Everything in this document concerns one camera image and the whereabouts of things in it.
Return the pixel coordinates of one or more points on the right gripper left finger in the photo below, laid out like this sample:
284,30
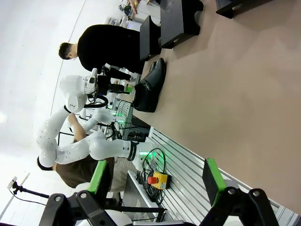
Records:
96,179

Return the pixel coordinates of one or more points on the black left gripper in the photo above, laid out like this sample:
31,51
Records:
103,84

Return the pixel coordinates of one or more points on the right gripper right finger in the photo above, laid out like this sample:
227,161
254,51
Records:
212,181

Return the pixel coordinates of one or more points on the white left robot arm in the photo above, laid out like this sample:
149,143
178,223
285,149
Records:
70,150

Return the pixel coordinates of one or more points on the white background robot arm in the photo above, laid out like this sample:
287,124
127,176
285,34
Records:
98,118

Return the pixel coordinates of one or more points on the black shoe stand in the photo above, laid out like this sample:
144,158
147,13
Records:
171,21

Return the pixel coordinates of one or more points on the person's right hand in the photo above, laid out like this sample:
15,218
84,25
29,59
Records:
134,5

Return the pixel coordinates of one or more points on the bystander in brown shirt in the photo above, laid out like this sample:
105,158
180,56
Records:
75,171

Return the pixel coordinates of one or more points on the black leather dress shoe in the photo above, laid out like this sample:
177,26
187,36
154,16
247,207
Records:
150,87

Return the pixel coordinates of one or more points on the bystander in black shirt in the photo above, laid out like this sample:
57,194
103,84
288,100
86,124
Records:
105,47

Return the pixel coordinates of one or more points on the yellow emergency stop box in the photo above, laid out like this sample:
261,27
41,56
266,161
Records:
160,180

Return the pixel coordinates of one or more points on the black monitor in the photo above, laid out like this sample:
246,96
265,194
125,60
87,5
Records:
148,40

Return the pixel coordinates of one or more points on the black tripod with phone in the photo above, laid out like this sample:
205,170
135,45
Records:
26,190

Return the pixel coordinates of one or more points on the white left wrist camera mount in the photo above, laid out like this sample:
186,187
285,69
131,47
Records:
93,80

